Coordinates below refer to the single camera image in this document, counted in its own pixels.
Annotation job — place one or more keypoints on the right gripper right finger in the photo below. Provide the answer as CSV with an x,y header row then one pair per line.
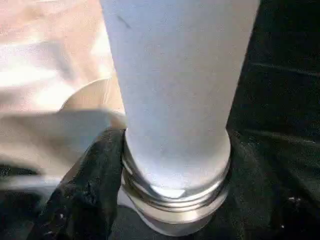
x,y
265,200

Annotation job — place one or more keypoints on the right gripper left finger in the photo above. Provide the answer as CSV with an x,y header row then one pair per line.
x,y
85,200

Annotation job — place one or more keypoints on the white plastic table top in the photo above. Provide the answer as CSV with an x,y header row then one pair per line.
x,y
50,100

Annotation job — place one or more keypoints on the white plastic table leg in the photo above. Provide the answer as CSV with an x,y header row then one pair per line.
x,y
175,87

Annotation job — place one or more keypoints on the black plastic mat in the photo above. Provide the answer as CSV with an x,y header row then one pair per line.
x,y
282,100

